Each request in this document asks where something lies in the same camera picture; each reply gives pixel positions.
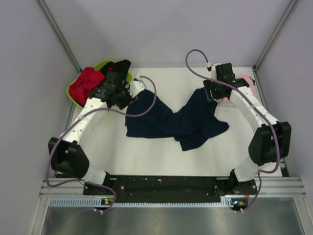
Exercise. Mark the aluminium frame rail front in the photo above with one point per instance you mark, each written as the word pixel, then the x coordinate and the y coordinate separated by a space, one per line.
pixel 271 187

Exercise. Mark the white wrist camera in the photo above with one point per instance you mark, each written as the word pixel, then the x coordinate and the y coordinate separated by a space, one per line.
pixel 138 86
pixel 211 67

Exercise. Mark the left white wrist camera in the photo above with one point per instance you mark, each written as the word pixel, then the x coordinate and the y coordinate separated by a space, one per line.
pixel 138 86

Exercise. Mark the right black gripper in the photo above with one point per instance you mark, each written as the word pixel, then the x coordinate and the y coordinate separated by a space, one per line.
pixel 208 85

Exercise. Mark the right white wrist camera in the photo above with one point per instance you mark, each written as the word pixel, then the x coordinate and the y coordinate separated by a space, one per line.
pixel 211 67

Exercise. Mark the navy blue t shirt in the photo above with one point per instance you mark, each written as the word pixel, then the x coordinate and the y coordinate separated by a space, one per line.
pixel 191 126

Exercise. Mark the right aluminium corner post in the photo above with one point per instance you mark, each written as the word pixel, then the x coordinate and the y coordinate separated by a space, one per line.
pixel 274 36

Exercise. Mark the aluminium corner post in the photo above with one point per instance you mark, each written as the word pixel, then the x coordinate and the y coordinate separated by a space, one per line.
pixel 57 31
pixel 274 36

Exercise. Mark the left aluminium corner post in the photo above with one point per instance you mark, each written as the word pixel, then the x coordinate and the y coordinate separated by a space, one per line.
pixel 57 31

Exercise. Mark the black t shirt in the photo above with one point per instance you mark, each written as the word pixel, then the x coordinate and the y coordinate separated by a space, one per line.
pixel 121 67

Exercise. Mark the red t shirt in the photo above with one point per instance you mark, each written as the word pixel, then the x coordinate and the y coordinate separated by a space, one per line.
pixel 81 88

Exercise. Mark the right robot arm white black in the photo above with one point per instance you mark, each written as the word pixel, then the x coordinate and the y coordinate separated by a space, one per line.
pixel 271 138

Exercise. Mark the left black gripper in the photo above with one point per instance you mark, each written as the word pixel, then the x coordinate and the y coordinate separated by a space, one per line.
pixel 125 86

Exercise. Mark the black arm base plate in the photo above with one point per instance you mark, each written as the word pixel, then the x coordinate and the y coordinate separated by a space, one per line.
pixel 176 189

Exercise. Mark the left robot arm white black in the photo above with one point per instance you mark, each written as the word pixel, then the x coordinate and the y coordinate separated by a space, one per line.
pixel 67 154

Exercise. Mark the lime green plastic basket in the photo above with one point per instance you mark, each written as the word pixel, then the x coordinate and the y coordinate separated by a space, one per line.
pixel 129 76

